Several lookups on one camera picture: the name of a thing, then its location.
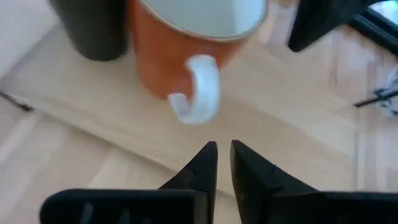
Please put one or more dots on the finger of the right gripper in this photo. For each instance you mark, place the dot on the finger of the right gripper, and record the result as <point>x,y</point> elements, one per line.
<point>335,18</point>
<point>306,21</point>

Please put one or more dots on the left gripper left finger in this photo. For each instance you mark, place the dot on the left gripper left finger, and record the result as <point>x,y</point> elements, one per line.
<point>192,193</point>

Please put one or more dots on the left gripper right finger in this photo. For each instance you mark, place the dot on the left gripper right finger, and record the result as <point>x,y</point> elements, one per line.
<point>264,193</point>

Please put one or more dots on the black cup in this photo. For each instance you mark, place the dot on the black cup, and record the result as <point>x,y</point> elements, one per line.
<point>93,28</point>

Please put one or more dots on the wooden shelf with black frame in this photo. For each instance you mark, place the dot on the wooden shelf with black frame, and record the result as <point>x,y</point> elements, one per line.
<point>280,124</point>

